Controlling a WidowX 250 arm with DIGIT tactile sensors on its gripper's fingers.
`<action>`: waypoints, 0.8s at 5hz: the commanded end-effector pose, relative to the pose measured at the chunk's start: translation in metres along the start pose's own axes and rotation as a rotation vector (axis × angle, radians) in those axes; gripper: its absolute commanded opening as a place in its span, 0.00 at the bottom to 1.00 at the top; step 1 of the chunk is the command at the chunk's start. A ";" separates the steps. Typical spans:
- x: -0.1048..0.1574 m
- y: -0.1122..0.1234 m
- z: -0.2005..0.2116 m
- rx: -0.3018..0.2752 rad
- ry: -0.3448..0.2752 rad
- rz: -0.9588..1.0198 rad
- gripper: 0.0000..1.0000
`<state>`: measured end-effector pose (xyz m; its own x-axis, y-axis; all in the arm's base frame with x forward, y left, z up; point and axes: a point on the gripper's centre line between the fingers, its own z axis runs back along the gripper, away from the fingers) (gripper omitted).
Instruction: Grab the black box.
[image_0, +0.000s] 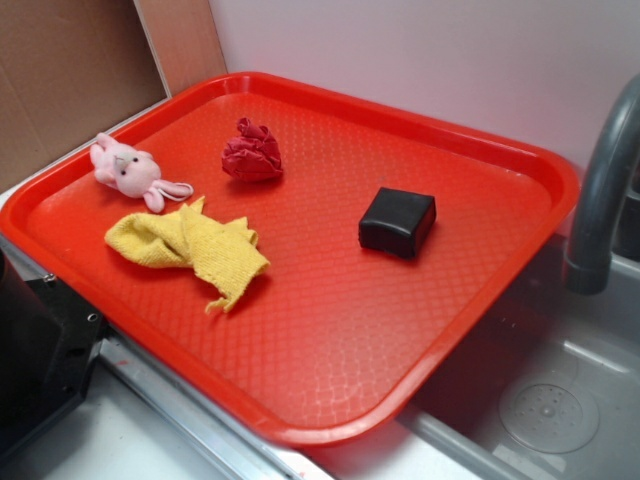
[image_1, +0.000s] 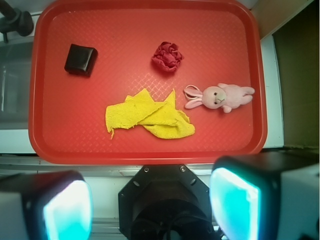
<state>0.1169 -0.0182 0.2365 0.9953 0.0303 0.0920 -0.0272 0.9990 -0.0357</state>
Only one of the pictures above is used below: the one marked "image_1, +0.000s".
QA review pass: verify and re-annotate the pink plush bunny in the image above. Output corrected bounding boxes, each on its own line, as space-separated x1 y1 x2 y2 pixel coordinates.
183 83 255 114

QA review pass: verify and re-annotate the crumpled red cloth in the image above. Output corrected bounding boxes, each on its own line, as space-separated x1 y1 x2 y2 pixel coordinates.
151 41 184 73

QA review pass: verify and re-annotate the brown cardboard panel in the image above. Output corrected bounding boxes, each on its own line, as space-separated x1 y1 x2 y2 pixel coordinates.
273 0 320 149

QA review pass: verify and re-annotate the black box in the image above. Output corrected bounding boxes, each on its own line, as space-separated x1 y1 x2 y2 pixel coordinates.
64 44 98 77

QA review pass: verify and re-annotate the grey faucet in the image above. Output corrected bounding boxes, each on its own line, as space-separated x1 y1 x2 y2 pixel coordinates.
0 0 35 44

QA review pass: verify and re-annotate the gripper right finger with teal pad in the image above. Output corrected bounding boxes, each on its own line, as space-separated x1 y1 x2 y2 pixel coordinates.
209 152 320 240

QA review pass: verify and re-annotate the red plastic tray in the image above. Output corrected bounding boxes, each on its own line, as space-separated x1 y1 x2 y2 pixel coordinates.
28 0 267 165

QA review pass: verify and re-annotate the yellow cloth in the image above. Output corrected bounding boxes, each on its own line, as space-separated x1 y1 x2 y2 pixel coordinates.
105 88 196 140

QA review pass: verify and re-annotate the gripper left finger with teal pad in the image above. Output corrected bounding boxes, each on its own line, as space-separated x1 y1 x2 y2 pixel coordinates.
0 170 93 240

